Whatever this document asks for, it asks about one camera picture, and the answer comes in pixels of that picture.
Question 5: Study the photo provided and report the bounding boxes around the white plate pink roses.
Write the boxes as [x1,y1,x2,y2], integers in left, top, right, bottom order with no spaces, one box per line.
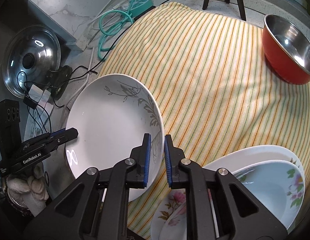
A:
[232,160,305,228]

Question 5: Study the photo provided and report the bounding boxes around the white plate grey leaves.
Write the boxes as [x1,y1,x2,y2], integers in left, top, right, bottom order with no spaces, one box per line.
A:
[65,73,165,203]

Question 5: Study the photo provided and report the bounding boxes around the white plate pink blossom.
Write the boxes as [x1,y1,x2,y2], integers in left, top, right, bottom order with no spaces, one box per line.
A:
[150,189,187,239]

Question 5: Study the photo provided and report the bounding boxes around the white gloved left hand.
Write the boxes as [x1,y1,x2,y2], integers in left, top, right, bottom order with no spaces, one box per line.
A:
[6,162,49,217]

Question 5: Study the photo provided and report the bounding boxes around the white plug adapter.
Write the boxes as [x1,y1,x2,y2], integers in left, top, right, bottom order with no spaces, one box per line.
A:
[23,85,53,116]

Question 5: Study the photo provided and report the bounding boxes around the small black stand base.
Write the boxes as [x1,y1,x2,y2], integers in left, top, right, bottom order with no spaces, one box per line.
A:
[47,65,73,100]

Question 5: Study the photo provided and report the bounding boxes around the white plate brown motif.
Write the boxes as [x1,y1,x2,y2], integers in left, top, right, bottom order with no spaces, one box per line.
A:
[203,145,305,179]

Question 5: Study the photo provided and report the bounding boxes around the glass pot lid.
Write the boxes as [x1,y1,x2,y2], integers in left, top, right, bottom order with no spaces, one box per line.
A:
[2,25,61,98]

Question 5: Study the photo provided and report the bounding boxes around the striped yellow cloth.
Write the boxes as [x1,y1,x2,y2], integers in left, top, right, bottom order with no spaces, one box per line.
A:
[96,1,310,240]

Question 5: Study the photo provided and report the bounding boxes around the teal round power strip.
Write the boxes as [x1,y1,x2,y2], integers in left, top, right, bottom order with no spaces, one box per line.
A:
[129,0,153,18]

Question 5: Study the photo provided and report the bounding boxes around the red steel bowl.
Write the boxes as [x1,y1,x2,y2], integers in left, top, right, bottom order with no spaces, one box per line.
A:
[262,14,310,85]

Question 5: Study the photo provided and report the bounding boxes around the black cable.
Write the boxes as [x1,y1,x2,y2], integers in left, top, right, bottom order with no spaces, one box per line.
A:
[17,0,201,136]

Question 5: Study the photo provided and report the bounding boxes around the teal cable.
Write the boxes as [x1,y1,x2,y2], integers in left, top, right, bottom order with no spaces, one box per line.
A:
[97,0,141,62]

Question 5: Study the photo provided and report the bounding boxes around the white cable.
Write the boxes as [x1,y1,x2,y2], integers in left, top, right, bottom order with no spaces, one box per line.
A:
[62,0,128,116]

